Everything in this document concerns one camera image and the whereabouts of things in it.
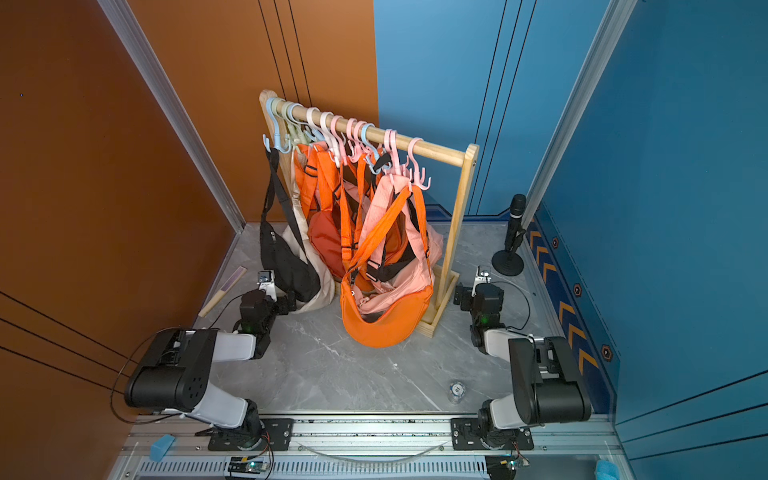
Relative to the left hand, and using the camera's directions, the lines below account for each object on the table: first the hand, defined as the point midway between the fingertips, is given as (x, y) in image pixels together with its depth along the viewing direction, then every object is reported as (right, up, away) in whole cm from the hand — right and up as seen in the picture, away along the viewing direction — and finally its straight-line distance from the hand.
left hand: (279, 284), depth 94 cm
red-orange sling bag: (+17, +14, -7) cm, 23 cm away
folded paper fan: (-17, +4, +11) cm, 21 cm away
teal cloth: (+85, -39, -27) cm, 98 cm away
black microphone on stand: (+78, +7, +11) cm, 79 cm away
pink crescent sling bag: (+39, +12, -7) cm, 42 cm away
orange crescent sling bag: (+31, -10, -14) cm, 36 cm away
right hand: (+63, 0, -1) cm, 63 cm away
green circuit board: (0, -41, -23) cm, 47 cm away
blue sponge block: (-19, -37, -23) cm, 48 cm away
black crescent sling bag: (+3, +11, -4) cm, 12 cm away
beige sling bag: (+12, +16, -15) cm, 25 cm away
